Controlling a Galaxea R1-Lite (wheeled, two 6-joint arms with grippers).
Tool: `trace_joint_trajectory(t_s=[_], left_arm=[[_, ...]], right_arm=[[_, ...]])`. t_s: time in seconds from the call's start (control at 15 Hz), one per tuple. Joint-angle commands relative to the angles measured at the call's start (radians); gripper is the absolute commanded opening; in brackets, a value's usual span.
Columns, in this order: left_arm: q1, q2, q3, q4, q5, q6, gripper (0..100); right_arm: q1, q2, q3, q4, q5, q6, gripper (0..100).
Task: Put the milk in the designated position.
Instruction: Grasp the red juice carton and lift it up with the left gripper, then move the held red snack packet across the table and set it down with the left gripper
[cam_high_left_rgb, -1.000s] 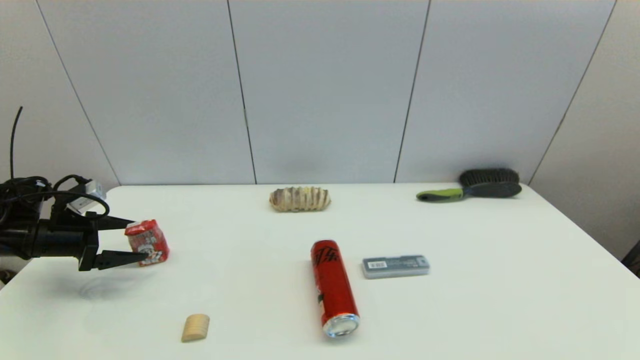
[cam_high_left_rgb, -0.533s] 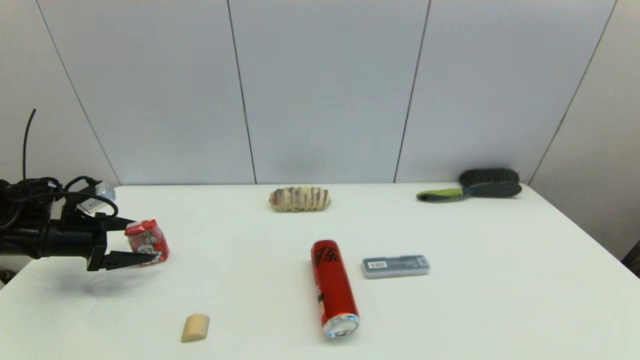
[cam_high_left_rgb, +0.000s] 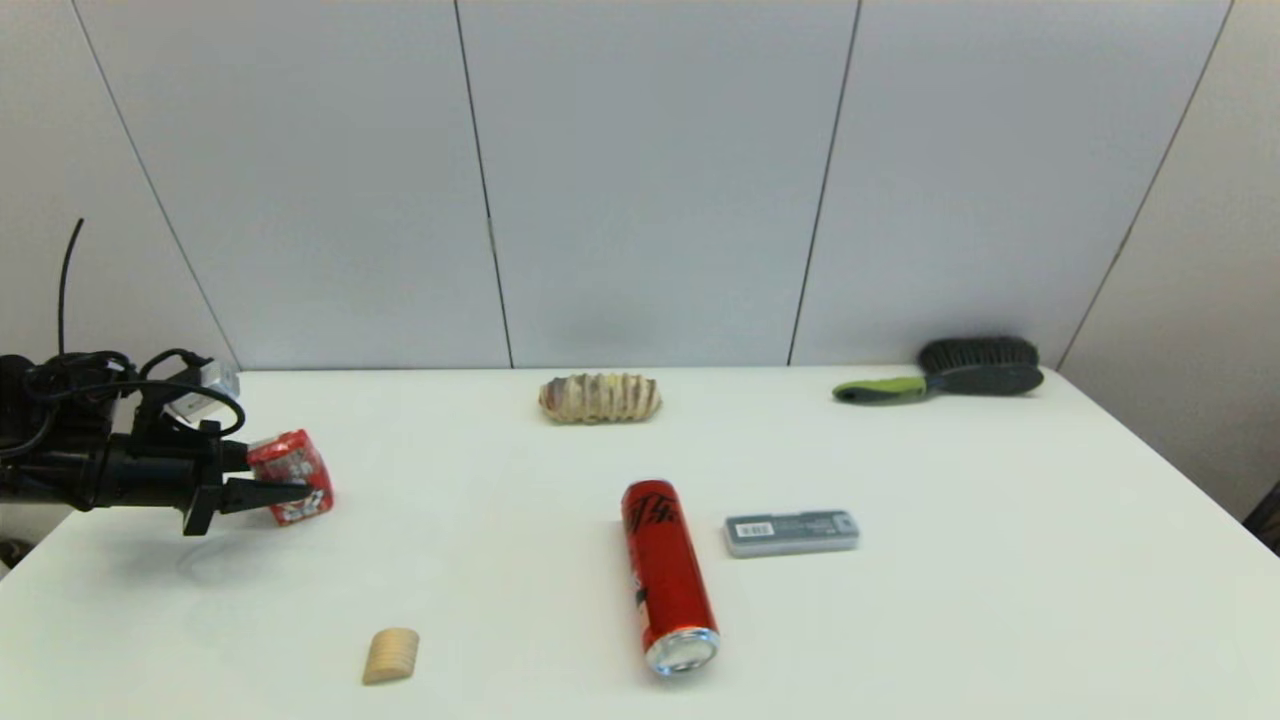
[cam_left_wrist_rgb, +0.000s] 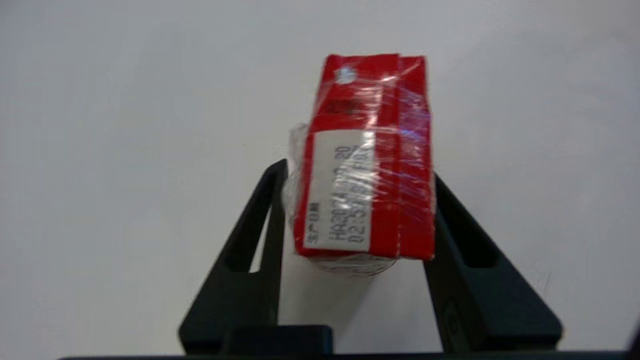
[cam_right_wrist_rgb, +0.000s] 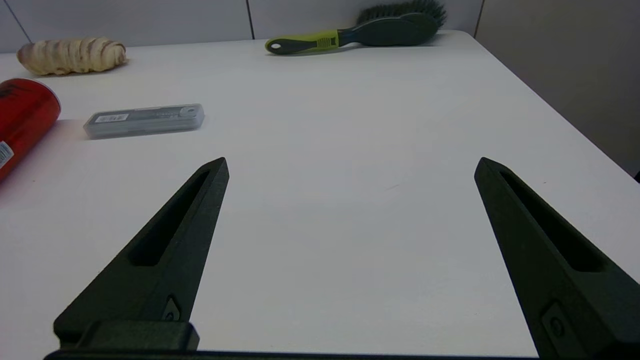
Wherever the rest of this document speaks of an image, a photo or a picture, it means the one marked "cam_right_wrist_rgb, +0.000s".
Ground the tall red drink can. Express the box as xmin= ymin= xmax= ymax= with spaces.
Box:
xmin=0 ymin=78 xmax=62 ymax=183

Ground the ridged beige bread loaf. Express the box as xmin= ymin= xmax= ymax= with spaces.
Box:
xmin=16 ymin=36 xmax=129 ymax=77

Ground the black brush with green handle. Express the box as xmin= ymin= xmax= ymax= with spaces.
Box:
xmin=265 ymin=0 xmax=447 ymax=56

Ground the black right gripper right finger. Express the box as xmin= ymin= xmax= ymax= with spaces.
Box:
xmin=473 ymin=156 xmax=640 ymax=360

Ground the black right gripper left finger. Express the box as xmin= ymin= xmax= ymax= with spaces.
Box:
xmin=53 ymin=157 xmax=230 ymax=351

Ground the flat grey plastic case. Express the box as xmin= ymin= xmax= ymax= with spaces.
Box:
xmin=83 ymin=103 xmax=205 ymax=140

